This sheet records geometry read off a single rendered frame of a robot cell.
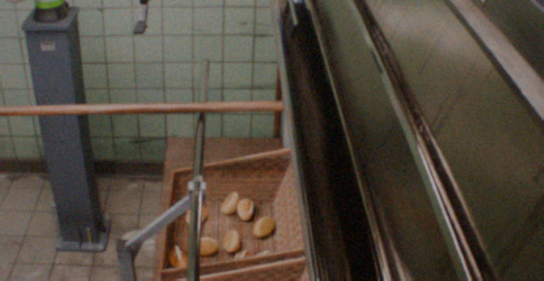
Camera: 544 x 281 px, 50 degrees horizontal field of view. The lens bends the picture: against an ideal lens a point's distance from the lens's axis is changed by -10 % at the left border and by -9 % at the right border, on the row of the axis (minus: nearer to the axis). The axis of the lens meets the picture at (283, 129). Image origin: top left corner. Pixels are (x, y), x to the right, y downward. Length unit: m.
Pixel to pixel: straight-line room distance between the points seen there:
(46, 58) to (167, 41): 0.79
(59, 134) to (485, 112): 2.30
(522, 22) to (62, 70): 2.21
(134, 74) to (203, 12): 0.50
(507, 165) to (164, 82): 2.76
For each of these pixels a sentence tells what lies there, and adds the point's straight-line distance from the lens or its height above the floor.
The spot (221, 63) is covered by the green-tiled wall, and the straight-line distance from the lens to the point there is 3.25.
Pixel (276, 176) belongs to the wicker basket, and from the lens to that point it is 2.43.
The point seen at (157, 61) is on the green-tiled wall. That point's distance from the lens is 3.26.
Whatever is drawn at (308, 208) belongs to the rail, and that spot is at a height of 1.44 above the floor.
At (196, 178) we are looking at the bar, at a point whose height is 1.17.
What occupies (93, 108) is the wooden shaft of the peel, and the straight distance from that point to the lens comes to 1.94.
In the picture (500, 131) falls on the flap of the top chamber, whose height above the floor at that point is 1.83.
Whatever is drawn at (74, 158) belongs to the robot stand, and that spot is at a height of 0.55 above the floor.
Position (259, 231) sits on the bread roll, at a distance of 2.31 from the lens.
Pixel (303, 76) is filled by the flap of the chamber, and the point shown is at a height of 1.41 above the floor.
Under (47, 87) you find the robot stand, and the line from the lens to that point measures 2.72.
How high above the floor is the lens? 2.18
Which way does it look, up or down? 33 degrees down
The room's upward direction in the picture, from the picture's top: 4 degrees clockwise
